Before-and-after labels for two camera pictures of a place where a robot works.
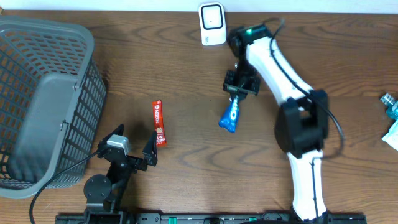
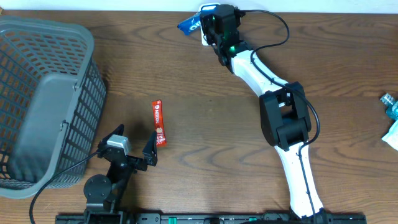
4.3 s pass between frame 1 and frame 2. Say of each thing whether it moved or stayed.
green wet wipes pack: stayed
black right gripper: moved
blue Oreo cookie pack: moved
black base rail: stayed
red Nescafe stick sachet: stayed
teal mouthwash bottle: stayed
